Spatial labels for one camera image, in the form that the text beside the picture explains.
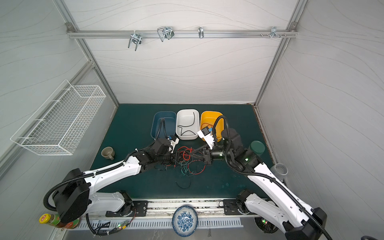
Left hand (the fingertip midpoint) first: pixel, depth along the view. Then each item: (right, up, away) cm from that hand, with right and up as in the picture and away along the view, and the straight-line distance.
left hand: (186, 156), depth 80 cm
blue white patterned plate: (0, -29, -10) cm, 30 cm away
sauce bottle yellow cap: (-51, -20, -22) cm, 59 cm away
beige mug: (-49, -1, +11) cm, 51 cm away
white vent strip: (-13, -30, -10) cm, 34 cm away
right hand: (+5, +7, -16) cm, 18 cm away
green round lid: (+36, +7, -8) cm, 37 cm away
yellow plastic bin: (+14, +20, +27) cm, 37 cm away
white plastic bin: (-1, +17, +27) cm, 32 cm away
